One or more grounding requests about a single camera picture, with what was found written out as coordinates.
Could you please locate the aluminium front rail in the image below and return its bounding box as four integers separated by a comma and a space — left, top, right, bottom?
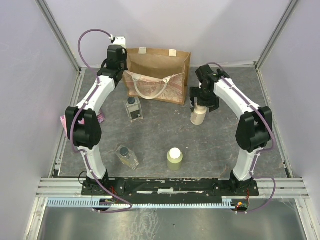
36, 178, 309, 199

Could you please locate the beige lotion bottle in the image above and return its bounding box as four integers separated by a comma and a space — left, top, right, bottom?
190, 104, 207, 126

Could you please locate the clear square bottle dark label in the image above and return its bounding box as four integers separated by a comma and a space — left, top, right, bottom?
125, 96, 143, 123

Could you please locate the yellow-green lotion bottle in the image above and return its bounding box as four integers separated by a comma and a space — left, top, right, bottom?
167, 147, 183, 171

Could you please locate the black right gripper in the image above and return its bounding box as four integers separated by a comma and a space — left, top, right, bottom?
189, 86, 220, 113

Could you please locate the brown canvas tote bag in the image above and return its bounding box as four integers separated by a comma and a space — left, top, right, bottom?
122, 47, 191, 105

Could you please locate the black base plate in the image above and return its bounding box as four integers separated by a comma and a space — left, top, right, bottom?
81, 176, 260, 201

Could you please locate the clear square bottle yellow liquid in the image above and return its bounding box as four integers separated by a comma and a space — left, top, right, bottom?
116, 145, 139, 170

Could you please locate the aluminium frame post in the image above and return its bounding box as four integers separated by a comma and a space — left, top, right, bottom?
34, 0, 82, 73

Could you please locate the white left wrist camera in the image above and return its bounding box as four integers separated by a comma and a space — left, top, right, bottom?
112, 36, 127, 49

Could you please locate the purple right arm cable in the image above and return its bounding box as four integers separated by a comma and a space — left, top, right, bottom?
207, 62, 277, 213

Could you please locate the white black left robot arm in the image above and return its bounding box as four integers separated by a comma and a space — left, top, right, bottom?
65, 44, 128, 195

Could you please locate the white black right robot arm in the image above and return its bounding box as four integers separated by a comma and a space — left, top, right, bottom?
189, 64, 275, 196

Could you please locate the blue slotted cable duct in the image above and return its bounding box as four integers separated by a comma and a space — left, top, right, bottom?
46, 197, 236, 210

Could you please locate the pink tissue pack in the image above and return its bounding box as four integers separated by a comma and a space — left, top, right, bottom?
60, 110, 106, 136

